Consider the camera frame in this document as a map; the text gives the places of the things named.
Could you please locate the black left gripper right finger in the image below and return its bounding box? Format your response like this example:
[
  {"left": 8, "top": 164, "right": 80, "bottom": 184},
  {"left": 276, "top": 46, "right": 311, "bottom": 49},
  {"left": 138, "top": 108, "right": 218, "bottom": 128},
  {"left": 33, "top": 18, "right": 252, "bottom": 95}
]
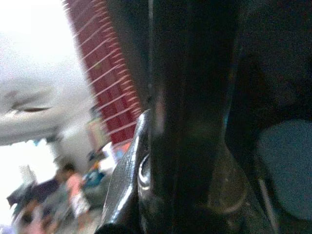
[{"left": 207, "top": 143, "right": 281, "bottom": 234}]

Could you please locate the person in pink top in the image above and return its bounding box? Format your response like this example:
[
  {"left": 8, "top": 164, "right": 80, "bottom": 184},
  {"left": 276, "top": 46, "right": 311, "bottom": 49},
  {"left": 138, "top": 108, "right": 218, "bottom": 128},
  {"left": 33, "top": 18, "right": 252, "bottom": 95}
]
[{"left": 63, "top": 164, "right": 91, "bottom": 220}]

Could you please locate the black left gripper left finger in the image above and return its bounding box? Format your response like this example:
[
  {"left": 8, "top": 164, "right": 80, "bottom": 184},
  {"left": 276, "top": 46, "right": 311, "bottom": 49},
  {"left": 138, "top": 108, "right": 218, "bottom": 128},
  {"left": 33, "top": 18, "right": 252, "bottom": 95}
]
[{"left": 101, "top": 109, "right": 152, "bottom": 234}]

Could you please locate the blue broom handle black grip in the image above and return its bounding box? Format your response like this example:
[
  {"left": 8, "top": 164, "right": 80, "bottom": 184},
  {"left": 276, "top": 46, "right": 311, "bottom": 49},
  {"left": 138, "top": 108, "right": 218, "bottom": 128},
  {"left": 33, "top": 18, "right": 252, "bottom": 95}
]
[{"left": 147, "top": 0, "right": 244, "bottom": 234}]

